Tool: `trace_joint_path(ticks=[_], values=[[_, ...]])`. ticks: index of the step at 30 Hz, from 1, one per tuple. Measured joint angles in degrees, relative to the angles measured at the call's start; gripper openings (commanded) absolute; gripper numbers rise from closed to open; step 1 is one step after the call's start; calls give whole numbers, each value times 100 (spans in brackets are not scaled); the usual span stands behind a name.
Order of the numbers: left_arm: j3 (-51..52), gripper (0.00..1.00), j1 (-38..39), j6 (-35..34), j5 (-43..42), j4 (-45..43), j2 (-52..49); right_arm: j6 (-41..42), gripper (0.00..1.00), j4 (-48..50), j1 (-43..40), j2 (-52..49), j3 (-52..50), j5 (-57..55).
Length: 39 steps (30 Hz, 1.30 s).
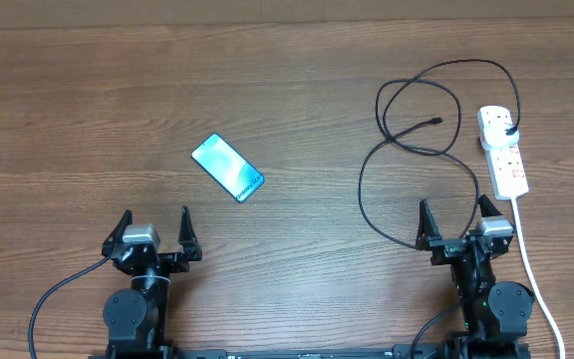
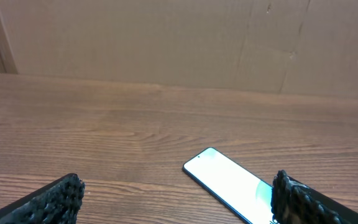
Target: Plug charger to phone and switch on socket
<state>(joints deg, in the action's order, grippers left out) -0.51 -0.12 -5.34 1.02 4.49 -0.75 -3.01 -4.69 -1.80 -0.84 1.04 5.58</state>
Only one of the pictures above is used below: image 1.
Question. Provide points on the white power strip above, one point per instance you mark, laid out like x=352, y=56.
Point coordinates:
x=505, y=165

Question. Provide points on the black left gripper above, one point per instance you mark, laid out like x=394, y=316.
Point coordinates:
x=178, y=262

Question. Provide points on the white charger plug adapter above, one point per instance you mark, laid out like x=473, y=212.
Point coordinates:
x=496, y=136

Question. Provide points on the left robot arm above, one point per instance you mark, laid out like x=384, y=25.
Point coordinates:
x=136, y=316

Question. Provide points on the Galaxy smartphone with blue screen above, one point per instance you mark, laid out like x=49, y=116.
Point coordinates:
x=228, y=167

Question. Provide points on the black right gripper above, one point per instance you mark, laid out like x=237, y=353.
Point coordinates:
x=445, y=247

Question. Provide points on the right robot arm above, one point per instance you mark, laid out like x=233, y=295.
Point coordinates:
x=495, y=313

